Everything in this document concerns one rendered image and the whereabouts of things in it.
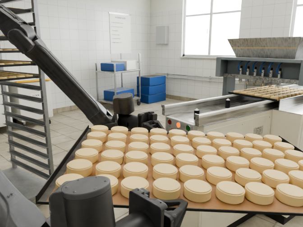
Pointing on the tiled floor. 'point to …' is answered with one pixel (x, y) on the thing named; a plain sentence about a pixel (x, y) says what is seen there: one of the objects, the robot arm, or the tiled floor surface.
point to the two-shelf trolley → (116, 81)
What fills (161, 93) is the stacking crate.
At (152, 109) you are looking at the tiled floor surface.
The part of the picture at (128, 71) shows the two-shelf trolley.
